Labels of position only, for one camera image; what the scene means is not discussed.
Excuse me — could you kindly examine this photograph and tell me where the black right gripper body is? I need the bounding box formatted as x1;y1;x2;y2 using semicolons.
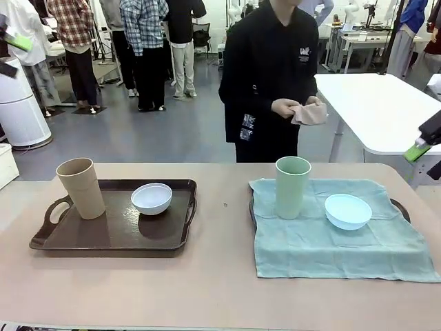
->
418;110;441;146

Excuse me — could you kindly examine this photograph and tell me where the beige cloth mat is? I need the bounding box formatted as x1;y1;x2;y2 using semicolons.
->
289;101;329;126

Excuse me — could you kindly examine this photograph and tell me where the tall beige cup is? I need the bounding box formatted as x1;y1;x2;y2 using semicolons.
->
56;157;106;221

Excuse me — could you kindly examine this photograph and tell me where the white round bowl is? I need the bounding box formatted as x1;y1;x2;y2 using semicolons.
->
130;182;173;217

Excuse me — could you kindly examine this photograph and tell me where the person's left forearm black sleeve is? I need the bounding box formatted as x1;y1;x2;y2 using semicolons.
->
296;74;319;103

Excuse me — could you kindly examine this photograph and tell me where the person's right forearm black sleeve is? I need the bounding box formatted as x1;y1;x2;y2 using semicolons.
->
220;81;276;113

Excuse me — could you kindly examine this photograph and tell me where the teal cloth mat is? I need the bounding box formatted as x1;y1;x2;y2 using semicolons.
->
248;177;441;283

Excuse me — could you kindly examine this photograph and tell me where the dark tray under teal cloth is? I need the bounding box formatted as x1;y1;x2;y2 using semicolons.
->
248;188;411;235

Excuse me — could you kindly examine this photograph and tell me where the dark brown plastic tray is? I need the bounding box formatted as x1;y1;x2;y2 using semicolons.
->
29;178;198;259

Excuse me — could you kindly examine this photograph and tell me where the person's right hand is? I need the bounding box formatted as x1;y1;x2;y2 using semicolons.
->
271;98;301;120

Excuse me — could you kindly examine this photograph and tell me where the bystander in white shirt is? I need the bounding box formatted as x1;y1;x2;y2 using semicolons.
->
0;0;58;111

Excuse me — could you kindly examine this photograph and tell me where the large white table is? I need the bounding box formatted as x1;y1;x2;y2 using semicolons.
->
314;72;441;189

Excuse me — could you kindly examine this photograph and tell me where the bystander in red plaid shirt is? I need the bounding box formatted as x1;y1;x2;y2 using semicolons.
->
46;0;103;111

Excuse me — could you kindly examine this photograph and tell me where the bystander in blue jacket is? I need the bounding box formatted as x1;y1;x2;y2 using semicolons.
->
387;0;430;80

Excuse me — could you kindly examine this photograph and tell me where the bystander in dark red top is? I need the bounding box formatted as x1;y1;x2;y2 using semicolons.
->
413;17;441;75

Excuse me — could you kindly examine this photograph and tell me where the light blue bowl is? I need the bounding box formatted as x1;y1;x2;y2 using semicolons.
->
324;193;373;231

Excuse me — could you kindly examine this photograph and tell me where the white box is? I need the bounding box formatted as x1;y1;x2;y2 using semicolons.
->
0;143;21;190

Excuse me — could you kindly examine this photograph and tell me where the bystander in grey top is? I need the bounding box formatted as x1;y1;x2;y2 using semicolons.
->
99;0;139;98

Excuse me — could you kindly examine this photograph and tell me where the black stand pole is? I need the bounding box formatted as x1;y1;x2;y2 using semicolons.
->
378;0;404;76

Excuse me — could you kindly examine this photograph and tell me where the white background desk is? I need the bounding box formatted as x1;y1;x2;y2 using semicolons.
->
323;23;428;75

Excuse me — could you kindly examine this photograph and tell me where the bystander in blue plaid shirt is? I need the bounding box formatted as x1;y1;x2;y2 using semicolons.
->
119;0;170;112

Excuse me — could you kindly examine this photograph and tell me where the tall pale green cup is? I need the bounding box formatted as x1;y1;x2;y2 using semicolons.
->
275;156;312;221

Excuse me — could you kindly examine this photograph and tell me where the bystander in black t-shirt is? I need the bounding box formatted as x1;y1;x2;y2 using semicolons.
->
163;0;207;99

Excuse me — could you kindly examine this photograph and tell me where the person in black jacket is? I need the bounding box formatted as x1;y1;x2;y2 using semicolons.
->
218;0;320;163

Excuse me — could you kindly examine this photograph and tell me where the black office chair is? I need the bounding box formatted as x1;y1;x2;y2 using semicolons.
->
192;22;212;59

